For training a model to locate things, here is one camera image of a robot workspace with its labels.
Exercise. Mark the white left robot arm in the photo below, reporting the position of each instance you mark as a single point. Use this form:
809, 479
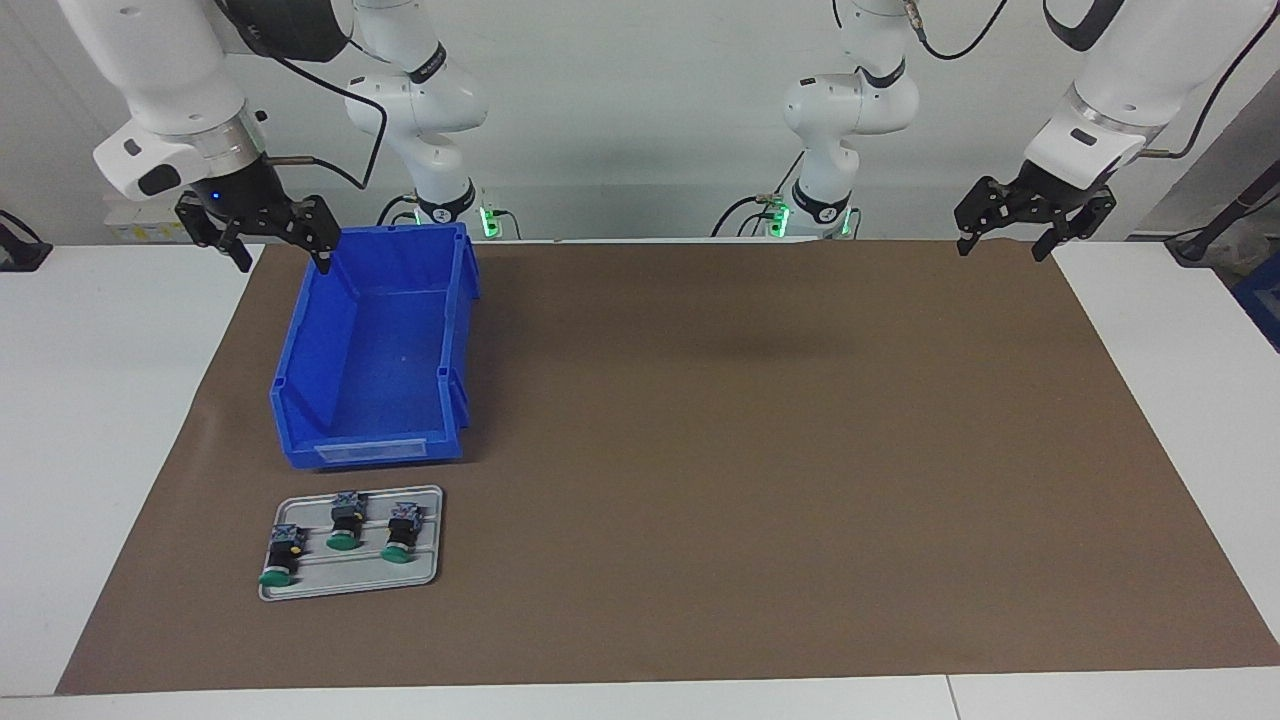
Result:
850, 105

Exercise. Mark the green push button switch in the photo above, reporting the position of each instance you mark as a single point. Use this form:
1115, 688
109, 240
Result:
282, 552
347, 520
402, 532

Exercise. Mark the black clamp mount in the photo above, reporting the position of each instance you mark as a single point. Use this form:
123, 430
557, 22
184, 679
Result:
20, 250

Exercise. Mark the brown table mat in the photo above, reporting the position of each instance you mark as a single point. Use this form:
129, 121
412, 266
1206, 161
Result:
800, 500

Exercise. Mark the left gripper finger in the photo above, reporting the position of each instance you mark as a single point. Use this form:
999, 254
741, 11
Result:
1085, 220
980, 210

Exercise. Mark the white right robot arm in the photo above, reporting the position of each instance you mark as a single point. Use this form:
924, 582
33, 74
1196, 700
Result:
170, 60

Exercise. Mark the white wall box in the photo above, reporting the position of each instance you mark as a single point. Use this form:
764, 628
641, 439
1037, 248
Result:
140, 215

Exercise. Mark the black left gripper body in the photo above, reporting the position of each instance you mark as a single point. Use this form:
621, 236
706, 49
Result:
1055, 200

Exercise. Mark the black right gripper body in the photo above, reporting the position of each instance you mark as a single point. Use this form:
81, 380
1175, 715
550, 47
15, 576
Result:
245, 195

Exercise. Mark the black tripod leg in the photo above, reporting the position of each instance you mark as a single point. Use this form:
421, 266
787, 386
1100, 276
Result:
1225, 215

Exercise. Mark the dark blue crate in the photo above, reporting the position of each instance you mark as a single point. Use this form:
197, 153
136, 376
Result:
1262, 300

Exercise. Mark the blue plastic storage bin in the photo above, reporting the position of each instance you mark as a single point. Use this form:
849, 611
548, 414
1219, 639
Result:
390, 370

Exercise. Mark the grey metal tray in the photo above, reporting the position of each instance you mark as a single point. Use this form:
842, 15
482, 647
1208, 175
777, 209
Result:
420, 575

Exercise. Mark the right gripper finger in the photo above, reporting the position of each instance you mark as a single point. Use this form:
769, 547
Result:
205, 225
320, 225

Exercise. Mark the green lit base connector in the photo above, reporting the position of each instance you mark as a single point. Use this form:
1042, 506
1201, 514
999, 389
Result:
772, 218
490, 220

